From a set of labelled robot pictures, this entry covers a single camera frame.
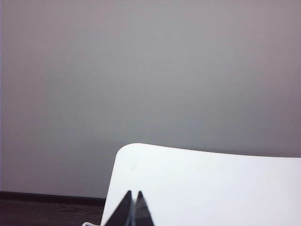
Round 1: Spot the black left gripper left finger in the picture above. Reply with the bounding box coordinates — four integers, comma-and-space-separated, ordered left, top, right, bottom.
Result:
107, 190, 133, 226

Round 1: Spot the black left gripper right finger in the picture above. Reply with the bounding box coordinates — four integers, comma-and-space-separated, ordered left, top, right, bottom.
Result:
132, 190, 156, 226

